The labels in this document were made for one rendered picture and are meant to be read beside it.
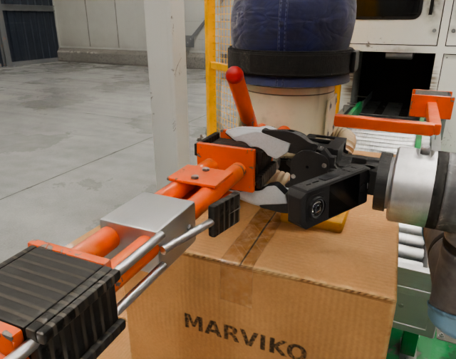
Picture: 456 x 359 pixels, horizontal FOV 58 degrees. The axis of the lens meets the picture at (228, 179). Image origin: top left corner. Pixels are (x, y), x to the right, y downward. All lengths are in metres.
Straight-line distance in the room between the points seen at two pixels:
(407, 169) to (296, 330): 0.27
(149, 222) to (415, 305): 1.05
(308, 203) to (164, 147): 1.87
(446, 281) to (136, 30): 12.20
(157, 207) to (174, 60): 1.78
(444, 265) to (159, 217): 0.34
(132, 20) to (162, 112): 10.44
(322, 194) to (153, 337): 0.41
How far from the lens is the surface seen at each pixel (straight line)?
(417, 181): 0.48
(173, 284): 0.64
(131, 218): 0.38
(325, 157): 0.50
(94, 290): 0.28
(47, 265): 0.31
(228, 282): 0.59
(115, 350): 1.05
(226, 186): 0.47
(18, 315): 0.27
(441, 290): 0.56
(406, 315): 1.35
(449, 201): 0.49
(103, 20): 13.27
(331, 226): 0.66
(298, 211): 0.44
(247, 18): 0.70
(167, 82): 2.18
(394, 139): 2.77
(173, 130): 2.21
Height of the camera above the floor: 1.25
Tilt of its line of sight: 21 degrees down
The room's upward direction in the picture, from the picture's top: straight up
